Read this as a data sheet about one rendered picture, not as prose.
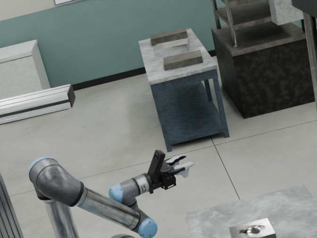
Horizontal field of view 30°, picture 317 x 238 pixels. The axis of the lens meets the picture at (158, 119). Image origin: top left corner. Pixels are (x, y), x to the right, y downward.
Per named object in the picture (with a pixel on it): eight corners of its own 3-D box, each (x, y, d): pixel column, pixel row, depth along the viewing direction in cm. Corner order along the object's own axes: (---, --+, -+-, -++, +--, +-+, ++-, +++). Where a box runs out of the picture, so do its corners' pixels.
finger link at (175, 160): (182, 163, 250) (167, 174, 245) (180, 151, 247) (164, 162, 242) (187, 165, 248) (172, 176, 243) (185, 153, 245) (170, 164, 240)
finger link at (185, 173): (196, 172, 243) (174, 178, 242) (194, 160, 240) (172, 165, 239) (198, 176, 240) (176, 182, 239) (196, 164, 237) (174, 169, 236)
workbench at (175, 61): (166, 153, 616) (146, 73, 585) (152, 98, 794) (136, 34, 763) (231, 137, 616) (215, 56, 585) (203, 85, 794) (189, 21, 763)
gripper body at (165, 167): (169, 176, 246) (143, 188, 242) (165, 159, 242) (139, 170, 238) (178, 184, 240) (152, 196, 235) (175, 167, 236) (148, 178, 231)
